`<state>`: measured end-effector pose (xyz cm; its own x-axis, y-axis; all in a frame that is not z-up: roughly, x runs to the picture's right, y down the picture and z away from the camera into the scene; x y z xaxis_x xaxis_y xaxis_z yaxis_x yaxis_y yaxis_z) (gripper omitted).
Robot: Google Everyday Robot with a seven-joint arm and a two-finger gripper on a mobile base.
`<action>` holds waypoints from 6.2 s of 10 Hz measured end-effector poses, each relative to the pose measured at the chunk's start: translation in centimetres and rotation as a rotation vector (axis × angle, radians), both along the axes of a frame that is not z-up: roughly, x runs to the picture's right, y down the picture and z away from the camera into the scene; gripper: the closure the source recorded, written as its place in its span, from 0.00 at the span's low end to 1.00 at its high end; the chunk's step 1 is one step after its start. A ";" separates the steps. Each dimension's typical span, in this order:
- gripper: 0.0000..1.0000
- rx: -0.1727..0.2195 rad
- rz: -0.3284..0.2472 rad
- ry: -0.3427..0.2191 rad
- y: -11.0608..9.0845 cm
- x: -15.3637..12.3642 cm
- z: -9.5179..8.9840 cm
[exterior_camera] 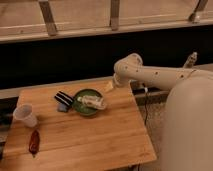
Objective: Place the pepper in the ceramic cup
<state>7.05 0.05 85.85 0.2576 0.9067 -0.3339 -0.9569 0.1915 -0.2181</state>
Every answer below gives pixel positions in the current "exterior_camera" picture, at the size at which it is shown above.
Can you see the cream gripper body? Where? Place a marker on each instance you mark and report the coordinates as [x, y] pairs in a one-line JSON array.
[[110, 86]]

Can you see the white ceramic cup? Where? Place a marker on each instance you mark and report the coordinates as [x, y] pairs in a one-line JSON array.
[[24, 113]]

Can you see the green round plate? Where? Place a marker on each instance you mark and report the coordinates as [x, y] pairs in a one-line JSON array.
[[82, 109]]

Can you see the small blue grey block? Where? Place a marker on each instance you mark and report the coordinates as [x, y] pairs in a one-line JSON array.
[[62, 108]]

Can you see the black white striped block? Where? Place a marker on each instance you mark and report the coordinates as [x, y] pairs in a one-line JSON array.
[[64, 98]]

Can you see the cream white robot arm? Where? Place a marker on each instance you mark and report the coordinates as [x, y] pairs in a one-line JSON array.
[[187, 138]]

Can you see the wooden shelf frame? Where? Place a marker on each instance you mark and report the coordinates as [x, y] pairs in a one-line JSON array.
[[28, 20]]

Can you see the white tube on plate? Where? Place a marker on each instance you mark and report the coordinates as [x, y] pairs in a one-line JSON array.
[[92, 102]]

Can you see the metal clamp bracket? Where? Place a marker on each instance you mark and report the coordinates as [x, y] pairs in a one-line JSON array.
[[191, 60]]

